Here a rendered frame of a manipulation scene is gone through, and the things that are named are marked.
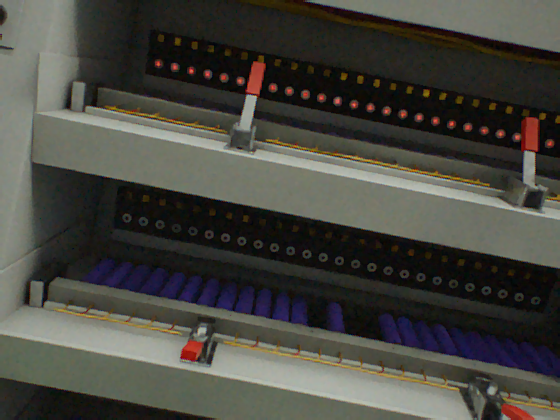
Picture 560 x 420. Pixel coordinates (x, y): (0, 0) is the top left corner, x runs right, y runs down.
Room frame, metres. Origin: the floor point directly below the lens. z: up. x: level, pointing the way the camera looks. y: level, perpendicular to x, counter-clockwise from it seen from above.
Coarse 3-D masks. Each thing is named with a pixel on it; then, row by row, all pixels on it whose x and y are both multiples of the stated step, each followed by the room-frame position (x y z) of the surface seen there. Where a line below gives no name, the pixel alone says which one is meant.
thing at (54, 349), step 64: (64, 256) 0.55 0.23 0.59; (192, 256) 0.60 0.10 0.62; (256, 256) 0.60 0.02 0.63; (0, 320) 0.44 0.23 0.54; (64, 320) 0.46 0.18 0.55; (512, 320) 0.61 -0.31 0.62; (64, 384) 0.44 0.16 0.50; (128, 384) 0.43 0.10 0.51; (192, 384) 0.43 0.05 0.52; (256, 384) 0.43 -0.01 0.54; (320, 384) 0.44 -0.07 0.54; (384, 384) 0.46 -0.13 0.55
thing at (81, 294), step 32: (64, 288) 0.47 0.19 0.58; (96, 288) 0.48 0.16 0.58; (128, 320) 0.46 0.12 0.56; (160, 320) 0.48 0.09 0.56; (192, 320) 0.48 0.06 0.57; (224, 320) 0.48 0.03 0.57; (256, 320) 0.48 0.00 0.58; (320, 352) 0.47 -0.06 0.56; (352, 352) 0.48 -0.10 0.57; (384, 352) 0.48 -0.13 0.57; (416, 352) 0.49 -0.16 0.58; (512, 384) 0.48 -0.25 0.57; (544, 384) 0.48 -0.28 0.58
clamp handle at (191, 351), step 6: (198, 330) 0.44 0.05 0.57; (204, 330) 0.44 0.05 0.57; (198, 336) 0.44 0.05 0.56; (204, 336) 0.44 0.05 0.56; (192, 342) 0.40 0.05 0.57; (198, 342) 0.41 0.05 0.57; (204, 342) 0.43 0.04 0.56; (186, 348) 0.38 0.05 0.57; (192, 348) 0.38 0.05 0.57; (198, 348) 0.38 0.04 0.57; (186, 354) 0.37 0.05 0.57; (192, 354) 0.37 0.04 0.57; (198, 354) 0.39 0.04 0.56; (192, 360) 0.37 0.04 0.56
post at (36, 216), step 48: (48, 0) 0.42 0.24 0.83; (96, 0) 0.50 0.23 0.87; (0, 48) 0.42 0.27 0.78; (48, 48) 0.43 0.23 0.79; (96, 48) 0.52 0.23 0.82; (0, 96) 0.42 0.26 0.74; (0, 144) 0.42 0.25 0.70; (0, 192) 0.42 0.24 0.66; (48, 192) 0.48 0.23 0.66; (96, 192) 0.61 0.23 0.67; (0, 240) 0.43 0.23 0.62; (48, 240) 0.50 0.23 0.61; (0, 384) 0.47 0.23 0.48
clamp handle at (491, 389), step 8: (488, 384) 0.44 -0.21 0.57; (496, 384) 0.44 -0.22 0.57; (488, 392) 0.45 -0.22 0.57; (488, 400) 0.44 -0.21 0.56; (496, 400) 0.43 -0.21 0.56; (504, 408) 0.41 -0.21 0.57; (512, 408) 0.40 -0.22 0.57; (512, 416) 0.39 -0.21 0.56; (520, 416) 0.38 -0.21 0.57; (528, 416) 0.38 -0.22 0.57
